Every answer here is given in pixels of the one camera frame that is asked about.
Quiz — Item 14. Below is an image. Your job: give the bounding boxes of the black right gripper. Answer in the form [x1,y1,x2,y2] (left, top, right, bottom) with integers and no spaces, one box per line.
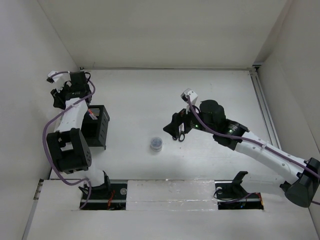
[162,100,216,139]

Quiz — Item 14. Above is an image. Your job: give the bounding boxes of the black handled scissors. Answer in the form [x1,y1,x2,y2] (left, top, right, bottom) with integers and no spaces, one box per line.
[172,123,185,143]

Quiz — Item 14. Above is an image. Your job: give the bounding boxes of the jar of rubber bands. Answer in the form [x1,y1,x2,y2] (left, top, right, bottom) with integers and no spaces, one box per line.
[149,136,163,154]

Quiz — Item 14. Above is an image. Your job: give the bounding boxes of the blue ballpoint pen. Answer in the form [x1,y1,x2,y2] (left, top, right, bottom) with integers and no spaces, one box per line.
[88,109,98,120]

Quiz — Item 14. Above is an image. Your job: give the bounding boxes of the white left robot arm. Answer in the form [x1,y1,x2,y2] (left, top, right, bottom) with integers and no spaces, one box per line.
[44,70,112,199]

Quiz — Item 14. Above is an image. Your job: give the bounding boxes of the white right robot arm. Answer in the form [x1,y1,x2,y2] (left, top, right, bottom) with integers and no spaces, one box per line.
[163,100,320,208]

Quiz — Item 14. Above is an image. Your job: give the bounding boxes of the black desk organizer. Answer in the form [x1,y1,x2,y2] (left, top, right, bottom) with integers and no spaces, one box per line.
[81,105,110,149]

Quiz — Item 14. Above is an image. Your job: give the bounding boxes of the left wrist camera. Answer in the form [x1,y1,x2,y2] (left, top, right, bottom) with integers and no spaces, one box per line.
[46,70,71,92]

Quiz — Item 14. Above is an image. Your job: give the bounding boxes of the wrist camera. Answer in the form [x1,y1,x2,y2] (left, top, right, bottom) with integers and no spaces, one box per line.
[46,70,71,92]
[180,88,198,113]

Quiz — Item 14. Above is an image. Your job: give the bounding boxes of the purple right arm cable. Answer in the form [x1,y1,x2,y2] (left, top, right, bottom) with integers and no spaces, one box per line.
[186,96,320,207]

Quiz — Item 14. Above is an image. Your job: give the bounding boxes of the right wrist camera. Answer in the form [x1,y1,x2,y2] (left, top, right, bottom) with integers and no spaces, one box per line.
[180,88,198,113]

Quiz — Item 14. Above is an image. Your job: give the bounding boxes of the black left rest bracket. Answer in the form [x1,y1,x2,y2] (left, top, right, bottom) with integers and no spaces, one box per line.
[81,182,128,211]

